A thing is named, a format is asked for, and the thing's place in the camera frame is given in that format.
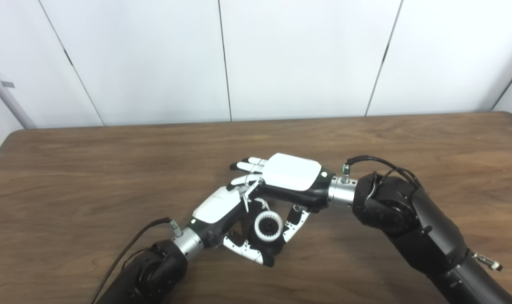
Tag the round black part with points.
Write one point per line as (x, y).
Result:
(274, 249)

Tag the small gray wall tag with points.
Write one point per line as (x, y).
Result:
(8, 84)

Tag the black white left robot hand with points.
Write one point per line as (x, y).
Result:
(215, 207)

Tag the gray wall corner post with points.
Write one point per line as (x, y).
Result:
(6, 95)

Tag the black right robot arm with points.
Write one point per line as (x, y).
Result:
(420, 228)

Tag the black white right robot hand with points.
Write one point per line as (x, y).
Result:
(291, 173)

